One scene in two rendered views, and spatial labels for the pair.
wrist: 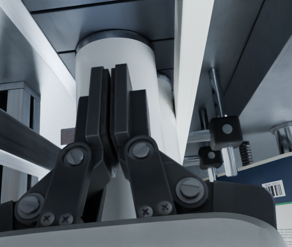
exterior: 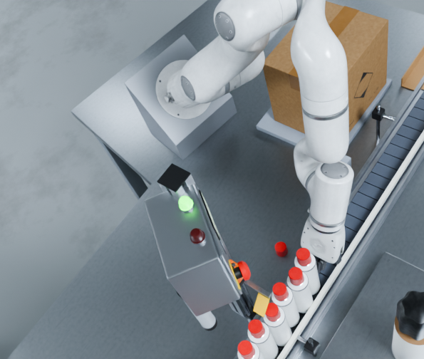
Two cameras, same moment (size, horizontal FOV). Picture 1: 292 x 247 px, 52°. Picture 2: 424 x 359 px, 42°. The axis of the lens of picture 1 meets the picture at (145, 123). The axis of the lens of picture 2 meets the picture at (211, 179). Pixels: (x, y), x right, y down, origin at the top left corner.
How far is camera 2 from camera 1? 1.48 m
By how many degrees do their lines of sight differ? 91
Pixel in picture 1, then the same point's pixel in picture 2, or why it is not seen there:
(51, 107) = (238, 328)
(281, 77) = (341, 334)
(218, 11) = (331, 320)
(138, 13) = (323, 278)
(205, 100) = not seen: outside the picture
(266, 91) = (334, 342)
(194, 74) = (329, 282)
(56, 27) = not seen: hidden behind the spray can
